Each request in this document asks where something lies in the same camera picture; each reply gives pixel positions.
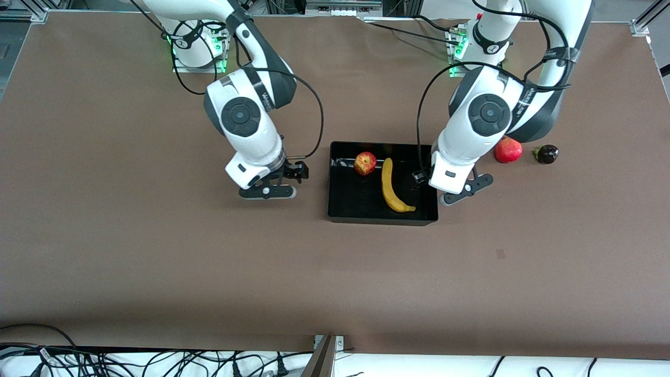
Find dark purple mangosteen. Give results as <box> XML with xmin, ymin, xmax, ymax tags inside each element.
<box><xmin>532</xmin><ymin>145</ymin><xmax>560</xmax><ymax>165</ymax></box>

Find black plastic box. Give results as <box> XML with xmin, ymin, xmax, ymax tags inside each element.
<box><xmin>327</xmin><ymin>140</ymin><xmax>439</xmax><ymax>227</ymax></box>

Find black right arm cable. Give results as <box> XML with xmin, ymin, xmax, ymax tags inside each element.
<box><xmin>128</xmin><ymin>0</ymin><xmax>325</xmax><ymax>160</ymax></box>

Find aluminium frame rail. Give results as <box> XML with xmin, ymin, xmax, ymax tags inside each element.
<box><xmin>305</xmin><ymin>0</ymin><xmax>384</xmax><ymax>17</ymax></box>

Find yellow banana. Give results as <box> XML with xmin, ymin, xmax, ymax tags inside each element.
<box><xmin>381</xmin><ymin>157</ymin><xmax>417</xmax><ymax>213</ymax></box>

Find tangled black cable bundle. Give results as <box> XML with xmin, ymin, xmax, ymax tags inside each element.
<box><xmin>0</xmin><ymin>343</ymin><xmax>315</xmax><ymax>377</ymax></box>

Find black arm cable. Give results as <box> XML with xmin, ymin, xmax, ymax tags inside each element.
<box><xmin>416</xmin><ymin>0</ymin><xmax>576</xmax><ymax>181</ymax></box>
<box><xmin>128</xmin><ymin>0</ymin><xmax>325</xmax><ymax>160</ymax></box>

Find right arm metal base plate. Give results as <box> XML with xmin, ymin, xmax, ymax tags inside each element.
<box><xmin>172</xmin><ymin>24</ymin><xmax>228</xmax><ymax>73</ymax></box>

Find small metal bracket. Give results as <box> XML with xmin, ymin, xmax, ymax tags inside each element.
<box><xmin>313</xmin><ymin>334</ymin><xmax>346</xmax><ymax>352</ymax></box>

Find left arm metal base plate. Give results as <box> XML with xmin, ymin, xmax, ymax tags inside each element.
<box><xmin>449</xmin><ymin>26</ymin><xmax>505</xmax><ymax>79</ymax></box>

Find black cable on table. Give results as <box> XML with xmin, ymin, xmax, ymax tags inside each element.
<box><xmin>366</xmin><ymin>15</ymin><xmax>466</xmax><ymax>47</ymax></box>

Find red pomegranate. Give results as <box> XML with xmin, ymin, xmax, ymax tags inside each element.
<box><xmin>495</xmin><ymin>137</ymin><xmax>523</xmax><ymax>164</ymax></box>

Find black looped cable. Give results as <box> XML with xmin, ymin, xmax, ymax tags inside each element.
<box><xmin>0</xmin><ymin>323</ymin><xmax>79</xmax><ymax>350</ymax></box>

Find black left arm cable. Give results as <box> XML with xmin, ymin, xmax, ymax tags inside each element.
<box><xmin>416</xmin><ymin>0</ymin><xmax>576</xmax><ymax>181</ymax></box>

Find red apple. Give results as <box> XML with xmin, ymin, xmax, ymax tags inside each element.
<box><xmin>354</xmin><ymin>152</ymin><xmax>377</xmax><ymax>176</ymax></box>

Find grey metal post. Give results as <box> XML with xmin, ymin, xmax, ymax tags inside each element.
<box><xmin>299</xmin><ymin>335</ymin><xmax>337</xmax><ymax>377</ymax></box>

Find aluminium corner profile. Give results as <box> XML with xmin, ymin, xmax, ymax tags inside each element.
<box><xmin>630</xmin><ymin>0</ymin><xmax>670</xmax><ymax>37</ymax></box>
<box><xmin>0</xmin><ymin>0</ymin><xmax>50</xmax><ymax>24</ymax></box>

